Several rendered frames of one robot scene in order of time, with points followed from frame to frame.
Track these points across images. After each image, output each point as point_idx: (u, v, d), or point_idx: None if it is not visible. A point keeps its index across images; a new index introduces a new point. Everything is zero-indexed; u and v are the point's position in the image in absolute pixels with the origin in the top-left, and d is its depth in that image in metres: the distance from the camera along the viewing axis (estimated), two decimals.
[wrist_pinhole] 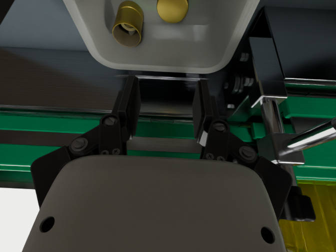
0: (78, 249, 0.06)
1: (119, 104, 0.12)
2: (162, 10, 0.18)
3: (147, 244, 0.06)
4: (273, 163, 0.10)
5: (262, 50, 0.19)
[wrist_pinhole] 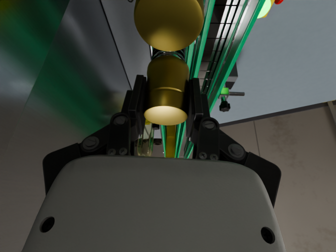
0: (78, 249, 0.06)
1: (128, 103, 0.12)
2: (152, 118, 0.13)
3: (147, 244, 0.06)
4: (262, 157, 0.10)
5: None
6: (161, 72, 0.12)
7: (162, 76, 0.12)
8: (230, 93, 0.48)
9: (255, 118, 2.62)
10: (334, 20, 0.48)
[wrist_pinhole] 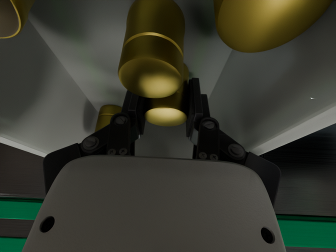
0: (78, 249, 0.06)
1: (128, 103, 0.12)
2: None
3: (147, 244, 0.06)
4: (262, 157, 0.10)
5: None
6: None
7: None
8: None
9: None
10: None
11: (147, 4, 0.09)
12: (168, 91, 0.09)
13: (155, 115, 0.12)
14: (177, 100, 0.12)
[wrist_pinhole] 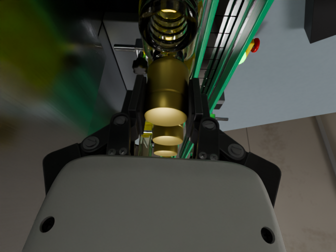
0: (78, 249, 0.06)
1: (128, 103, 0.12)
2: (158, 154, 0.24)
3: (147, 244, 0.06)
4: (262, 157, 0.10)
5: None
6: None
7: None
8: (216, 119, 0.59)
9: None
10: (300, 60, 0.59)
11: None
12: None
13: (155, 115, 0.12)
14: (177, 100, 0.12)
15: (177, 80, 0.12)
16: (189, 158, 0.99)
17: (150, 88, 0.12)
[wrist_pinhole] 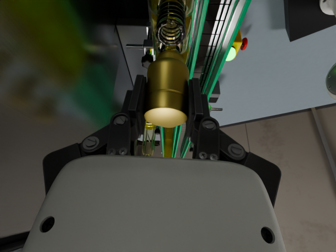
0: (78, 249, 0.06)
1: (128, 103, 0.12)
2: None
3: (147, 244, 0.06)
4: (262, 157, 0.10)
5: None
6: None
7: None
8: (212, 109, 0.67)
9: (247, 121, 2.82)
10: (286, 56, 0.67)
11: (163, 66, 0.13)
12: (177, 123, 0.13)
13: None
14: None
15: None
16: (189, 149, 1.07)
17: None
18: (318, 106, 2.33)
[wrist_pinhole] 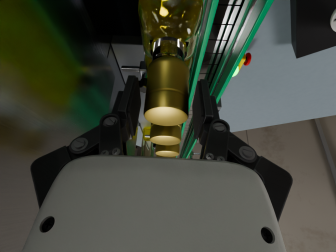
0: (78, 249, 0.06)
1: (119, 104, 0.12)
2: None
3: (147, 244, 0.06)
4: (273, 163, 0.10)
5: None
6: None
7: None
8: None
9: None
10: (291, 70, 0.64)
11: (164, 65, 0.12)
12: (178, 122, 0.13)
13: (158, 139, 0.18)
14: (173, 130, 0.17)
15: None
16: None
17: None
18: None
